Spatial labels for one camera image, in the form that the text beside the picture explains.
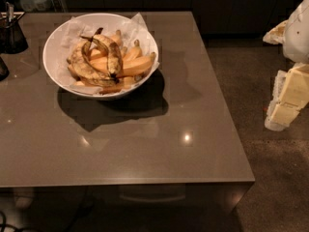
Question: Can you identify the dark object at left edge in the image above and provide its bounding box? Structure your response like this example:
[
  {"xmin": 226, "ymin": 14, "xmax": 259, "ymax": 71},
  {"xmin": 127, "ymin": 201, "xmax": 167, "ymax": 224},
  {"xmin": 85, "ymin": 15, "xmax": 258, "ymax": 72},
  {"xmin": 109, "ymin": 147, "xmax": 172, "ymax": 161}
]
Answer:
[{"xmin": 0, "ymin": 57, "xmax": 10, "ymax": 81}]

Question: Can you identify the white ceramic bowl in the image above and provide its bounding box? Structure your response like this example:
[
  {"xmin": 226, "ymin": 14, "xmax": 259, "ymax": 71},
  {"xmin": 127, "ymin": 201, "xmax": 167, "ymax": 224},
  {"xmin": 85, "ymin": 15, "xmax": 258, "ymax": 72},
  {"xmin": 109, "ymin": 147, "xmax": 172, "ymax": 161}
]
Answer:
[{"xmin": 42, "ymin": 13, "xmax": 160, "ymax": 101}]

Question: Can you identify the dark spotted ripe banana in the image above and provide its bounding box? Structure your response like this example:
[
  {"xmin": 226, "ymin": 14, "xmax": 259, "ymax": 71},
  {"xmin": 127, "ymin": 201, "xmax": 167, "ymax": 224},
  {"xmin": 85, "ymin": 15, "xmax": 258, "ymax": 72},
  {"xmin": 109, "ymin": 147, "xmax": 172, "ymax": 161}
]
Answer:
[{"xmin": 81, "ymin": 28, "xmax": 123, "ymax": 78}]

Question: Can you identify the dark mesh pen holder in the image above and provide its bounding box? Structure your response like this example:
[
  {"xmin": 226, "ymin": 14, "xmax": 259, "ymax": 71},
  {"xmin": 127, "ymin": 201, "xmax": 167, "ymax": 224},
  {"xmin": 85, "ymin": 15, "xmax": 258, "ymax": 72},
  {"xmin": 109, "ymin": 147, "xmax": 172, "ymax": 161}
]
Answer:
[{"xmin": 0, "ymin": 2, "xmax": 28, "ymax": 54}]

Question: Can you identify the small yellow upright banana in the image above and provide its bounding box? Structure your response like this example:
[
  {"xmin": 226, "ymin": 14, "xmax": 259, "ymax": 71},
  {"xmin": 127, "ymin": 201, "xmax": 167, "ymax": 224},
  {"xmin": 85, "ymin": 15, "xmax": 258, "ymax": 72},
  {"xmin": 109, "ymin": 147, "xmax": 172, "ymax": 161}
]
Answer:
[{"xmin": 123, "ymin": 40, "xmax": 142, "ymax": 61}]

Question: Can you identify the yellow banana right side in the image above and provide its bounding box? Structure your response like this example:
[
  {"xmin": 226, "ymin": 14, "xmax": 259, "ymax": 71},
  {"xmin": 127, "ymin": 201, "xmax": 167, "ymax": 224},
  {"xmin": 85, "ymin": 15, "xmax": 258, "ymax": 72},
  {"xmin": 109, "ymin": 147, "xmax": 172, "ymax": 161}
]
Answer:
[{"xmin": 90, "ymin": 52, "xmax": 156, "ymax": 77}]

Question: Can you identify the yellow banana at bottom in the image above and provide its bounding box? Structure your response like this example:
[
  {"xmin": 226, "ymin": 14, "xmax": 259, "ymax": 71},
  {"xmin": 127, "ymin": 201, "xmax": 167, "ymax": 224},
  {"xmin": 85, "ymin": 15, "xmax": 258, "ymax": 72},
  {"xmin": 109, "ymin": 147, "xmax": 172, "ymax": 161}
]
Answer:
[{"xmin": 100, "ymin": 75, "xmax": 141, "ymax": 95}]

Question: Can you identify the large brown spotted banana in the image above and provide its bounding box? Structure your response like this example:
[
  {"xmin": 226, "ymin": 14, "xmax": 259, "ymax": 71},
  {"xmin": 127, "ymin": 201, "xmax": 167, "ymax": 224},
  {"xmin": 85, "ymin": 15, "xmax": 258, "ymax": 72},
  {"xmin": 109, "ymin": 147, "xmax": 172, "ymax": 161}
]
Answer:
[{"xmin": 70, "ymin": 40, "xmax": 117, "ymax": 87}]

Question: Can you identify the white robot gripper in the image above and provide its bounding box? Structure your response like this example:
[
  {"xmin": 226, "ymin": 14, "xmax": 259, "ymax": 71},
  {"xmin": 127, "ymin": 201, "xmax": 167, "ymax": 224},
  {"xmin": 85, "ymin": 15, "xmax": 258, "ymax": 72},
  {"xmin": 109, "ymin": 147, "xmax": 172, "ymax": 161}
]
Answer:
[{"xmin": 263, "ymin": 0, "xmax": 309, "ymax": 131}]

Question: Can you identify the black cable under table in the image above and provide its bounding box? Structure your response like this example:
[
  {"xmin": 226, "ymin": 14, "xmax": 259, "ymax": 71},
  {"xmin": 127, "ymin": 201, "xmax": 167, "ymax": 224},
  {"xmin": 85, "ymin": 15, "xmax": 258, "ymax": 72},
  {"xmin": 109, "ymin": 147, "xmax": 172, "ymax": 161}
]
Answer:
[{"xmin": 0, "ymin": 210, "xmax": 20, "ymax": 232}]

